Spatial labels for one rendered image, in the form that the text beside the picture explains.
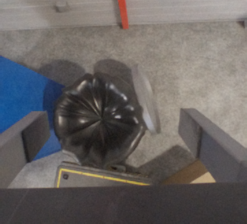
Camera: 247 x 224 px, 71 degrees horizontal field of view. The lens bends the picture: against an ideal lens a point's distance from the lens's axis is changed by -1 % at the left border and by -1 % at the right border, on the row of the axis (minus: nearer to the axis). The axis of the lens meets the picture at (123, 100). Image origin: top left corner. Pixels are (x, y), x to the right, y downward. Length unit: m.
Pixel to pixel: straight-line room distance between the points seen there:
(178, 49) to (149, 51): 0.26
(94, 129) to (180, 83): 0.92
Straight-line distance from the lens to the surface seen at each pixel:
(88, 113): 1.09
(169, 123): 1.60
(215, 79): 1.75
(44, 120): 0.17
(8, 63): 1.08
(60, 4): 1.61
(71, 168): 1.39
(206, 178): 1.41
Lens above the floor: 1.58
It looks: 81 degrees down
